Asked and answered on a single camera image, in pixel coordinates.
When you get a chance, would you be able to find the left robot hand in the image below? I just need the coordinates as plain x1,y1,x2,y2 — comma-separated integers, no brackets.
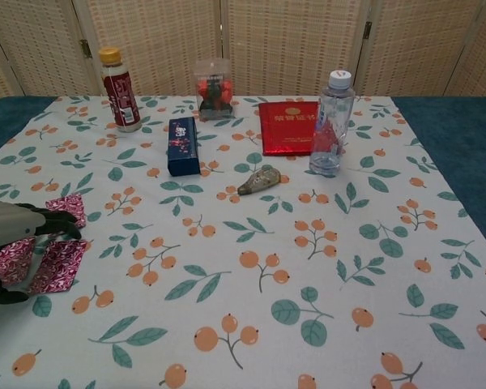
0,198,82,305

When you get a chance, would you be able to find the red label drink bottle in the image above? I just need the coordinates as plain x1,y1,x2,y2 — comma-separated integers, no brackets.
98,46,143,134

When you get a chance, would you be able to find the navy blue floral box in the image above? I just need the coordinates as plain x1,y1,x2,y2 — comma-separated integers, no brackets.
165,116,200,177

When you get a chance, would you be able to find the floral orange berry tablecloth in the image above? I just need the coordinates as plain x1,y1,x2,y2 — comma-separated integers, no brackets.
0,95,486,389

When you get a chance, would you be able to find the red black toy figure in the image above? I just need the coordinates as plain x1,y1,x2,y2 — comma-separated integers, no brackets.
198,75,232,118

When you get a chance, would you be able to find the clear plastic display box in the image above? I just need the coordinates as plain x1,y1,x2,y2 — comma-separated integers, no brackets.
193,58,235,122

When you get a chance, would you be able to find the red honour certificate booklet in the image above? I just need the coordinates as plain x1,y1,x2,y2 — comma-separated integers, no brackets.
258,100,321,157

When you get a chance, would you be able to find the clear plastic water bottle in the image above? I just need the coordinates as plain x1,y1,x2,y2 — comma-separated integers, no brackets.
309,69,356,176

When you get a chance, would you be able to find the teal fabric table cover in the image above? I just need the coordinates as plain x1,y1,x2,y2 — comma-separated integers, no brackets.
0,95,486,260

